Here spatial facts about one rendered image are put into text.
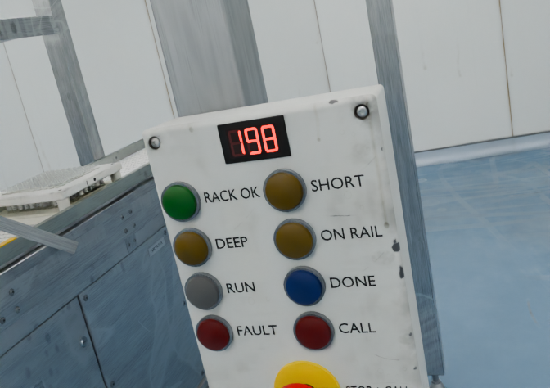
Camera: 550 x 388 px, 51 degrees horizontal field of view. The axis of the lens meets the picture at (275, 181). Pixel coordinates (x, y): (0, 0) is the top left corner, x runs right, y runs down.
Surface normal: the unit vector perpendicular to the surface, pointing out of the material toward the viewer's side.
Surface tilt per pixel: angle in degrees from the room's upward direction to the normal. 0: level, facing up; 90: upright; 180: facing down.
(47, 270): 90
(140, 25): 90
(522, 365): 0
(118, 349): 90
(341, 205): 90
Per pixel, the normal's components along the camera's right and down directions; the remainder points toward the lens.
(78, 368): 0.94, -0.11
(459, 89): -0.15, 0.29
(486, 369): -0.20, -0.95
